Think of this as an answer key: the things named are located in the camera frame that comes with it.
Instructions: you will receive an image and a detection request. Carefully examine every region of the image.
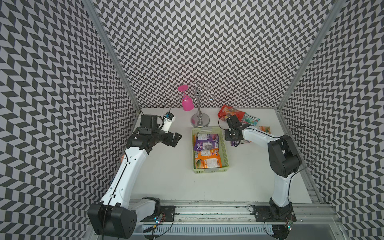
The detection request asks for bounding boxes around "green Fox's candy bag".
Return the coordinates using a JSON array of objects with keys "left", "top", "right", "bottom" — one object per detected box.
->
[{"left": 241, "top": 113, "right": 260, "bottom": 126}]

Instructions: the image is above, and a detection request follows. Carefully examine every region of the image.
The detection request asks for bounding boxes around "red candy bag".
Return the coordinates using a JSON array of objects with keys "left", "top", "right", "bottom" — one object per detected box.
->
[{"left": 218, "top": 105, "right": 245, "bottom": 121}]

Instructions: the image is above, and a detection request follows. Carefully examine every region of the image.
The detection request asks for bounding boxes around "light green plastic basket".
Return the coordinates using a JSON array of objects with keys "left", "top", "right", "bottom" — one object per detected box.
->
[{"left": 192, "top": 127, "right": 229, "bottom": 174}]

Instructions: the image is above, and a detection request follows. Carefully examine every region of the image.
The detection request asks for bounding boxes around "purple candy bag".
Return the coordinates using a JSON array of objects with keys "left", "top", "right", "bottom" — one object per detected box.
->
[
  {"left": 231, "top": 140, "right": 251, "bottom": 147},
  {"left": 197, "top": 133, "right": 219, "bottom": 151}
]

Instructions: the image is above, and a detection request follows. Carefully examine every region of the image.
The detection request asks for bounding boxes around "orange yellow Fox's candy bag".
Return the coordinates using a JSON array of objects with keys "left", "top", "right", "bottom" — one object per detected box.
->
[{"left": 193, "top": 135, "right": 198, "bottom": 151}]

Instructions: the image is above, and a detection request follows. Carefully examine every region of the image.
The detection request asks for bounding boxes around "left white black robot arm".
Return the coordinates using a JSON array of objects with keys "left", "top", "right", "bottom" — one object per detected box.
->
[{"left": 88, "top": 112, "right": 182, "bottom": 239}]

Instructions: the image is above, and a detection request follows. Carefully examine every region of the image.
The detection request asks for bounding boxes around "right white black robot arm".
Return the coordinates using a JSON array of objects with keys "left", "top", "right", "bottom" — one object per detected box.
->
[{"left": 225, "top": 116, "right": 302, "bottom": 223}]

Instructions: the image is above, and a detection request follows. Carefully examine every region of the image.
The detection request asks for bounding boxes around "silver metal glass rack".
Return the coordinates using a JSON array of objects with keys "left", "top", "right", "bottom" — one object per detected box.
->
[{"left": 191, "top": 81, "right": 211, "bottom": 128}]

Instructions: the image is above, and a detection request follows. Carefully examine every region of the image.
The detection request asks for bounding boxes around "pink plastic wine glass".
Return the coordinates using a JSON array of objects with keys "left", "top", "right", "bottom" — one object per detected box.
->
[{"left": 178, "top": 85, "right": 195, "bottom": 112}]

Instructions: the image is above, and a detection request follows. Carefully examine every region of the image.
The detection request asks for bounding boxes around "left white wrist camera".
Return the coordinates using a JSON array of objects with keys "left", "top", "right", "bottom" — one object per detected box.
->
[{"left": 161, "top": 112, "right": 176, "bottom": 133}]

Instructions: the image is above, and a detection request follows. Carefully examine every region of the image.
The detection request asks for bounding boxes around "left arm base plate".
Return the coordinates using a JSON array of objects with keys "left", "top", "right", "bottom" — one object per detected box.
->
[{"left": 138, "top": 205, "right": 176, "bottom": 223}]

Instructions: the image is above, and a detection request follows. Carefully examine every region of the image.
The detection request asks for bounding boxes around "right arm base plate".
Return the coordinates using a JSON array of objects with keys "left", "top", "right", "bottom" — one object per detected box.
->
[{"left": 252, "top": 205, "right": 297, "bottom": 223}]

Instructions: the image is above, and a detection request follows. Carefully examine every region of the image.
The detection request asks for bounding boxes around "aluminium front rail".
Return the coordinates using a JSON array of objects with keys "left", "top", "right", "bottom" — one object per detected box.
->
[{"left": 129, "top": 201, "right": 342, "bottom": 225}]

